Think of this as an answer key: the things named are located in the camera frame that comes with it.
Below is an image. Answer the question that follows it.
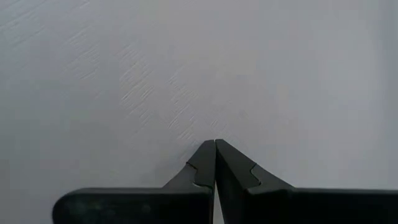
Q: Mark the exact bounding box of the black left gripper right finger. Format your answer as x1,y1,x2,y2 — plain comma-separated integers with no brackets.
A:
215,138,398,224

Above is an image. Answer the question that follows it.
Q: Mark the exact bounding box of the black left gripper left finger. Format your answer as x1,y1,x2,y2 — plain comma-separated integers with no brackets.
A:
52,139,216,224

